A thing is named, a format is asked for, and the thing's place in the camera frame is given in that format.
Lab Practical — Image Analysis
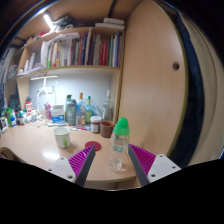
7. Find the clear bottle with green cap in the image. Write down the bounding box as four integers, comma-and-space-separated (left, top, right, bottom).
107, 117, 131, 173

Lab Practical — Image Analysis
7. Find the red and white bottle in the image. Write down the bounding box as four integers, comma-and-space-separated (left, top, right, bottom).
25, 99, 34, 118

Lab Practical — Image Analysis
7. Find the plastic bottle with orange cap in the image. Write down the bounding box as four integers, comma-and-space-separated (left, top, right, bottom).
76, 92, 87, 128

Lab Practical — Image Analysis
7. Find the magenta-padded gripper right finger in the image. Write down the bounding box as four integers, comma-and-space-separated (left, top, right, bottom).
128, 143, 182, 187

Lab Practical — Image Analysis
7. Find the flat round red coaster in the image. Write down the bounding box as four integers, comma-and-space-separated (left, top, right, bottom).
84, 140, 102, 152

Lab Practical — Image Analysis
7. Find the small green bottle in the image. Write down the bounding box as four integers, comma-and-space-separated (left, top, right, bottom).
85, 95, 93, 125

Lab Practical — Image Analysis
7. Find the clear glass bottle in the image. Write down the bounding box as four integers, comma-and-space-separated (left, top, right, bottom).
102, 89, 115, 122

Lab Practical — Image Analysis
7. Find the ceiling tube light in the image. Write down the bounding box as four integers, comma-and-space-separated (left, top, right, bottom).
43, 13, 56, 31

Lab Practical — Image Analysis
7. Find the white cup with green print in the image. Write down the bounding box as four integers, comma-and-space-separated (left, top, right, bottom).
53, 126, 72, 149

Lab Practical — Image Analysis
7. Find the jar with white lid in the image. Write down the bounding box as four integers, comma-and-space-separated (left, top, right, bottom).
90, 115, 103, 134

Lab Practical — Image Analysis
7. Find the wooden shelf unit with books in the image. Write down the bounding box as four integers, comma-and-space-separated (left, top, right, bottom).
6, 17, 126, 80

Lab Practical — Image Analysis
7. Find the grey tumbler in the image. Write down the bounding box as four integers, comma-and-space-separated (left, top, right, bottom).
64, 94, 78, 127

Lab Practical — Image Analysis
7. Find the white desk lamp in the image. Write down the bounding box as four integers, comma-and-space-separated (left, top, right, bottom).
35, 86, 56, 118

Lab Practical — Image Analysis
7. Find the pink pouch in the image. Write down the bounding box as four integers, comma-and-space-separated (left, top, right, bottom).
44, 102, 53, 120

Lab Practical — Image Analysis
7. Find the brown mug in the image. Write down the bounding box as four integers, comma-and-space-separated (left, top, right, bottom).
99, 120, 116, 139

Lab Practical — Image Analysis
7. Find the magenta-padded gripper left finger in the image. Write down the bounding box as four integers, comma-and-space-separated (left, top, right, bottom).
46, 144, 97, 188

